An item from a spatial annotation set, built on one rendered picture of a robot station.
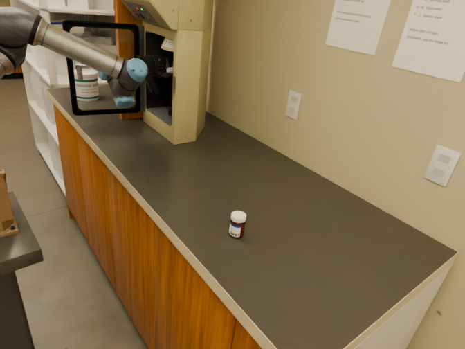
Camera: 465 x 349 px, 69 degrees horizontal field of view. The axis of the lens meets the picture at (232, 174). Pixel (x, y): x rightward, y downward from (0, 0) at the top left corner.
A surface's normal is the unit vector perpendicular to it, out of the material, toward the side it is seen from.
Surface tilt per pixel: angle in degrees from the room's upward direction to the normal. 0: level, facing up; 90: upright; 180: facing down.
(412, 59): 90
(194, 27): 90
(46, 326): 0
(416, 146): 90
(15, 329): 90
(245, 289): 0
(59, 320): 0
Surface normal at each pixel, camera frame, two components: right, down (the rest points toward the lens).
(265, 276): 0.11, -0.88
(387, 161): -0.79, 0.21
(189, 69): 0.60, 0.44
